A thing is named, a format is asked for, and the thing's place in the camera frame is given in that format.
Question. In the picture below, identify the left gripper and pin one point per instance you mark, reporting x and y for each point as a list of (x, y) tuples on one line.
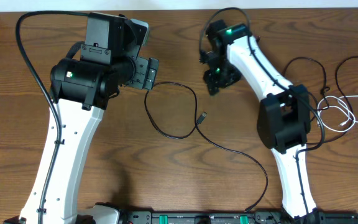
[(145, 69)]

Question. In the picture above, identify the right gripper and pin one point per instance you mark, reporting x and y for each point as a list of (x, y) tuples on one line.
[(212, 83)]

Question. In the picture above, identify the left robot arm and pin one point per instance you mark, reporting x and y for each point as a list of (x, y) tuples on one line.
[(82, 84)]

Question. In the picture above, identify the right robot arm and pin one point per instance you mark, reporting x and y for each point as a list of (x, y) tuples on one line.
[(284, 110)]

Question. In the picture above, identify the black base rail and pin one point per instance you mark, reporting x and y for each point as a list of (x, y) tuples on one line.
[(213, 216)]

